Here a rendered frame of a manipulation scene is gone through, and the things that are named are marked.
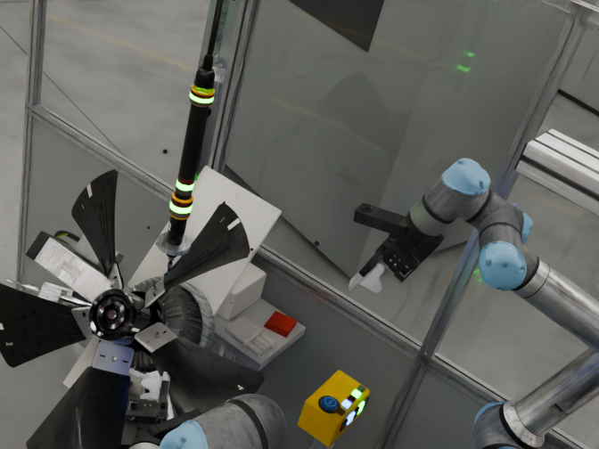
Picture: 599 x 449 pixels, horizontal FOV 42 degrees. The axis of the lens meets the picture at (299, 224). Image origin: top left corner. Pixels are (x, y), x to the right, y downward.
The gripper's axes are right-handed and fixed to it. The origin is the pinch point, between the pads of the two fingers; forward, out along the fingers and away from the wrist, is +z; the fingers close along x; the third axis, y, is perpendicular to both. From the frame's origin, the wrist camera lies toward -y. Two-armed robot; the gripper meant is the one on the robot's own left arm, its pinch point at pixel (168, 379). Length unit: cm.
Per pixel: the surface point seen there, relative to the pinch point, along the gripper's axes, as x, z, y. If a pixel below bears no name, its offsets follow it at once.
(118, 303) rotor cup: -8.1, 14.5, 12.8
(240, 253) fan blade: -23.7, 16.2, -13.1
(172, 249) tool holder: -29.0, 8.3, 1.0
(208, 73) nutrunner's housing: -68, 10, -4
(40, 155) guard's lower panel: 30, 140, 61
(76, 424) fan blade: 14.9, -1.1, 19.7
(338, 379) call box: 15.2, 18.7, -41.4
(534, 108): -54, 42, -78
